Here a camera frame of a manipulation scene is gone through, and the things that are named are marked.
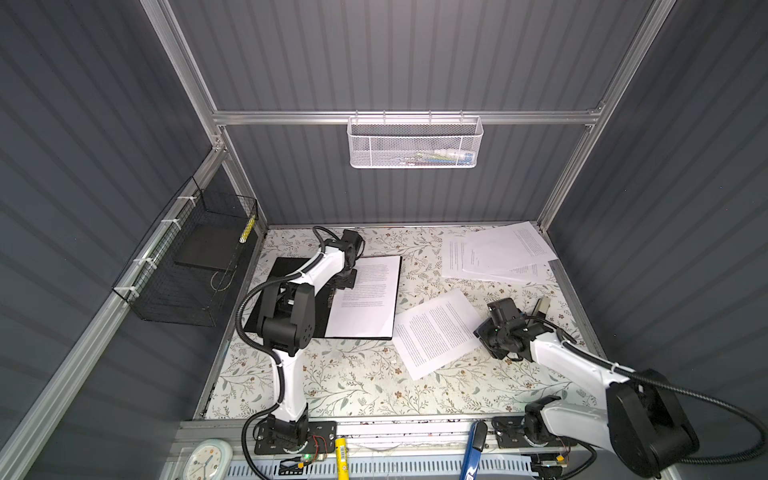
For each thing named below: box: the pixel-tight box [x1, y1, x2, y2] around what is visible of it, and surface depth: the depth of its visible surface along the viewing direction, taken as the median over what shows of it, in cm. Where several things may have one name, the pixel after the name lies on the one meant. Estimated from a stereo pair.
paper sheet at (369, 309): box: [325, 256, 401, 338], surface depth 94 cm
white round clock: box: [182, 439, 233, 480], surface depth 70 cm
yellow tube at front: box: [335, 437, 349, 480], surface depth 71 cm
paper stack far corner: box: [442, 221, 559, 284], surface depth 114 cm
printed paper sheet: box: [393, 288, 481, 381], surface depth 93 cm
